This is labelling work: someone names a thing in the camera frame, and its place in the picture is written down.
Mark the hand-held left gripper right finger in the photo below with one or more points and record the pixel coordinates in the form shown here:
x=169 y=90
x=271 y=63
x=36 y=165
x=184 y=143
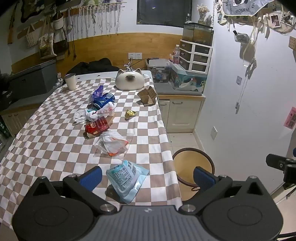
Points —
x=203 y=179

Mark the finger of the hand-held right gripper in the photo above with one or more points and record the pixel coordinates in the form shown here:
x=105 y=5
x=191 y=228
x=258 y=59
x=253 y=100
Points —
x=276 y=161

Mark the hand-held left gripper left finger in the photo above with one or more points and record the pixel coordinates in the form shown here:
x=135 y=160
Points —
x=91 y=178

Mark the round wooden trash bin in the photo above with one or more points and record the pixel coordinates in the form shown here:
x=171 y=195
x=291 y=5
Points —
x=185 y=162

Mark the light blue packet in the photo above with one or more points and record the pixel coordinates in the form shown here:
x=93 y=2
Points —
x=126 y=179

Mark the blue snack bag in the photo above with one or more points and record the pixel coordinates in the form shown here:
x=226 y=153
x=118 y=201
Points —
x=104 y=99

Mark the clear plastic bag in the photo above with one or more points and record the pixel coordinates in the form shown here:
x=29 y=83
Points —
x=111 y=143

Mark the brown white checkered tablecloth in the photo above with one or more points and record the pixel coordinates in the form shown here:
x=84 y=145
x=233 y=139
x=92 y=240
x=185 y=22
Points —
x=57 y=143

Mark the red packet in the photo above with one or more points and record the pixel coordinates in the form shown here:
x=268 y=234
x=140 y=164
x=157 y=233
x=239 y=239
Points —
x=97 y=126

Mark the white plastic bag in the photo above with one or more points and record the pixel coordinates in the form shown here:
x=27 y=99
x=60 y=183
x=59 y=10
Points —
x=81 y=115

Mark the red white wrapper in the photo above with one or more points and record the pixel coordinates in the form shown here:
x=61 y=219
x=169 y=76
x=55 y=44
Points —
x=105 y=110

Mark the cream cabinet with grey top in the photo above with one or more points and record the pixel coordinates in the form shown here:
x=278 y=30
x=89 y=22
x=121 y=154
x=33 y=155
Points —
x=180 y=113

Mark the yellow wrapper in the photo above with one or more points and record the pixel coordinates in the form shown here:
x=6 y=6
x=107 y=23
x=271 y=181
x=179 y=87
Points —
x=130 y=113

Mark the purple wrapper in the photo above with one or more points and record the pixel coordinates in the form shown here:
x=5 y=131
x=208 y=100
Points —
x=98 y=91

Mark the hanging black scissors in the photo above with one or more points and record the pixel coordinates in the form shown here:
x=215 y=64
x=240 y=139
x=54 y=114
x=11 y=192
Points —
x=251 y=67

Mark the white cup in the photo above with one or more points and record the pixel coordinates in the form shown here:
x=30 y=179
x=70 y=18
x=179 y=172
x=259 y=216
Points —
x=70 y=82

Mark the brown cardboard pieces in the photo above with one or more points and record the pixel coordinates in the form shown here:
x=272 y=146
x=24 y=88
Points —
x=148 y=96

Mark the white table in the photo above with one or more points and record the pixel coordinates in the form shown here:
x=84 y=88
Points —
x=101 y=74

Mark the white cat plush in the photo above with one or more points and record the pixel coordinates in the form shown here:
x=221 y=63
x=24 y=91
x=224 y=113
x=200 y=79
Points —
x=129 y=80

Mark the teal box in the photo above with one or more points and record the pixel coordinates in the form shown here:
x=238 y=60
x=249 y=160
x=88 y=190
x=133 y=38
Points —
x=185 y=75

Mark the black jacket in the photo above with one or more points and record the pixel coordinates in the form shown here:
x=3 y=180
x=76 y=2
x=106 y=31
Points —
x=97 y=66

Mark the grey storage box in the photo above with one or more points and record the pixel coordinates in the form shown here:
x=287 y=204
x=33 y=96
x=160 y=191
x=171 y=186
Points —
x=32 y=78

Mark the clear storage box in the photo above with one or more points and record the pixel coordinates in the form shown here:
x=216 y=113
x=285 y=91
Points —
x=159 y=71

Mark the black cardboard box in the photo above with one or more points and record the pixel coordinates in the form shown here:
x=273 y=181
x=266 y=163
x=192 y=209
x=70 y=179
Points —
x=7 y=98

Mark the white drawer unit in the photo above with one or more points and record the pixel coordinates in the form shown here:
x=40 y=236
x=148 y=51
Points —
x=195 y=55

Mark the plastic water bottle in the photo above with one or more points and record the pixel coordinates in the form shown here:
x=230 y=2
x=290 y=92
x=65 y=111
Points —
x=176 y=54

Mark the black mesh bag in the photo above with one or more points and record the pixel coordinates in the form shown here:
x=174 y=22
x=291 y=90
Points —
x=60 y=45

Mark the beige tote bag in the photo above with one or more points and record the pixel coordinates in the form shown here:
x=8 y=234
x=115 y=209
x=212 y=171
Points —
x=46 y=45

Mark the glass fish tank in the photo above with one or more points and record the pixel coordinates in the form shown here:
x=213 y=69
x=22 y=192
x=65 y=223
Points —
x=197 y=33

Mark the white woven bag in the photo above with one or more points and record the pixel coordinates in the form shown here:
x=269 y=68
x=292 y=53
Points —
x=31 y=39

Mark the vase of dried flowers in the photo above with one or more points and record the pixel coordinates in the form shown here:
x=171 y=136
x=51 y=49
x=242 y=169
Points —
x=203 y=12

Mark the dark window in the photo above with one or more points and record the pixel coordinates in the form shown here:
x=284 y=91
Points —
x=164 y=11

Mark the pink wall card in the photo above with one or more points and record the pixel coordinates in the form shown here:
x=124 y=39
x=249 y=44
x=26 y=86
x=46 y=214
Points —
x=291 y=119

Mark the white wall outlet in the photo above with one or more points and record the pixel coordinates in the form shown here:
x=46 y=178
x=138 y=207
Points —
x=214 y=133

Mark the small hanging wall tag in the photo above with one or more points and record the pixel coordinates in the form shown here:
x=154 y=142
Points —
x=237 y=107
x=239 y=80

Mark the white wall socket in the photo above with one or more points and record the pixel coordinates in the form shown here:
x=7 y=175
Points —
x=131 y=55
x=138 y=55

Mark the wall photo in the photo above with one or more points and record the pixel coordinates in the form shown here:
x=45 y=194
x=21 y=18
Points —
x=275 y=20
x=288 y=18

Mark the printed wall cloth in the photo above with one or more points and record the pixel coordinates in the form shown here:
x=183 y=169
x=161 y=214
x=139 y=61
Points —
x=242 y=7

